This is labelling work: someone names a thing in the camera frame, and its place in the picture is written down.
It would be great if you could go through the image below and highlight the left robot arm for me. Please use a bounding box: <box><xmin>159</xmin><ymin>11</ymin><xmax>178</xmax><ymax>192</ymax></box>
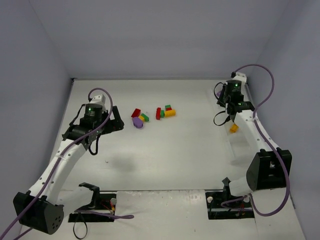
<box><xmin>13</xmin><ymin>103</ymin><xmax>124</xmax><ymax>235</ymax></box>

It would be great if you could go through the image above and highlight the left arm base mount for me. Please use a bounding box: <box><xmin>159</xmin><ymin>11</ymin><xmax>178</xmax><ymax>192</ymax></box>
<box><xmin>68</xmin><ymin>182</ymin><xmax>117</xmax><ymax>223</ymax></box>

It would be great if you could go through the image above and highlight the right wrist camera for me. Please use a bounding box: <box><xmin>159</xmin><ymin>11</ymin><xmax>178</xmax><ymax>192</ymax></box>
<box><xmin>231</xmin><ymin>71</ymin><xmax>247</xmax><ymax>84</ymax></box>

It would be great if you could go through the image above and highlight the clear container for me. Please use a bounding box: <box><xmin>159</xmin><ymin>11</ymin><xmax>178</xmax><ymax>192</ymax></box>
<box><xmin>206</xmin><ymin>86</ymin><xmax>253</xmax><ymax>168</ymax></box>

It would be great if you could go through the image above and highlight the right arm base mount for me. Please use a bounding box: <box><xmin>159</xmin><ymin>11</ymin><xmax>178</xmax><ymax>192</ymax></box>
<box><xmin>205</xmin><ymin>177</ymin><xmax>255</xmax><ymax>220</ymax></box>

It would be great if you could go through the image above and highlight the green lego beside red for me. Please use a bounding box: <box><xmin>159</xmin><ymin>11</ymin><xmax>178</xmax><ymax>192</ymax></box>
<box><xmin>160</xmin><ymin>110</ymin><xmax>165</xmax><ymax>118</ymax></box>

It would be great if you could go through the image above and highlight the red studded lego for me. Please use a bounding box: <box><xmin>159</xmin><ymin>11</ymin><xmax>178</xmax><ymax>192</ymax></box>
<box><xmin>155</xmin><ymin>107</ymin><xmax>162</xmax><ymax>120</ymax></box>

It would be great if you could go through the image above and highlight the green lego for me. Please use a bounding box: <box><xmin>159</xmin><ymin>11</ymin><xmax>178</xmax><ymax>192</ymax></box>
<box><xmin>165</xmin><ymin>104</ymin><xmax>172</xmax><ymax>110</ymax></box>
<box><xmin>140</xmin><ymin>113</ymin><xmax>150</xmax><ymax>122</ymax></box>
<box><xmin>160</xmin><ymin>110</ymin><xmax>165</xmax><ymax>118</ymax></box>

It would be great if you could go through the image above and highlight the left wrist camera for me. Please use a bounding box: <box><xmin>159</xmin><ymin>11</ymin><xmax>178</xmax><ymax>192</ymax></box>
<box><xmin>89</xmin><ymin>94</ymin><xmax>106</xmax><ymax>106</ymax></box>

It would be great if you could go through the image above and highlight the purple oval lego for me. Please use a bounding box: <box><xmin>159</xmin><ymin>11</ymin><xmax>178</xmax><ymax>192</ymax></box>
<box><xmin>132</xmin><ymin>116</ymin><xmax>144</xmax><ymax>129</ymax></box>

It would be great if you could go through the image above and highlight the long yellow lego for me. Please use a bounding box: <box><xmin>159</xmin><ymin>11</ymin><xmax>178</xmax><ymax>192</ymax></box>
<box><xmin>164</xmin><ymin>109</ymin><xmax>176</xmax><ymax>118</ymax></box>

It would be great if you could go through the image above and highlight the green top lego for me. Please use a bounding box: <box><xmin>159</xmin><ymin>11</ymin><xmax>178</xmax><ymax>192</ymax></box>
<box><xmin>165</xmin><ymin>104</ymin><xmax>172</xmax><ymax>110</ymax></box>

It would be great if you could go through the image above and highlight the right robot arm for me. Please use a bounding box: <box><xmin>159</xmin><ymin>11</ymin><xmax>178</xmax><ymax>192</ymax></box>
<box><xmin>217</xmin><ymin>79</ymin><xmax>292</xmax><ymax>197</ymax></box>

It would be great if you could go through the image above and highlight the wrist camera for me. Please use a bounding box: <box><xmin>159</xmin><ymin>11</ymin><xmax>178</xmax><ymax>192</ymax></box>
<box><xmin>231</xmin><ymin>71</ymin><xmax>247</xmax><ymax>84</ymax></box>
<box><xmin>89</xmin><ymin>94</ymin><xmax>106</xmax><ymax>106</ymax></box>

